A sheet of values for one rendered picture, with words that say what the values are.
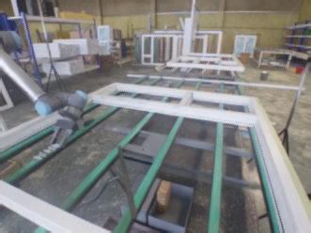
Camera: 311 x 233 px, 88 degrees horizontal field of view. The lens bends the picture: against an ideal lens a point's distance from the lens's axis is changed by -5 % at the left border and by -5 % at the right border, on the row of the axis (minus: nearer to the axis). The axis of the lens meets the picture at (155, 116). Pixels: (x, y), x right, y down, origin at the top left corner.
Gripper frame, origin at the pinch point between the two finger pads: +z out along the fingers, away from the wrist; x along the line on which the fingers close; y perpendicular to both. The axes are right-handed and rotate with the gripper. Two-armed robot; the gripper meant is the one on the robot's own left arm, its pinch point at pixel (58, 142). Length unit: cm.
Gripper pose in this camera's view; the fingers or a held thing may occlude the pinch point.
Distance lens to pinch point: 112.1
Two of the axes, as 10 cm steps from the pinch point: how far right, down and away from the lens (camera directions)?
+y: 2.0, 4.8, 8.6
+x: -9.5, -1.4, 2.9
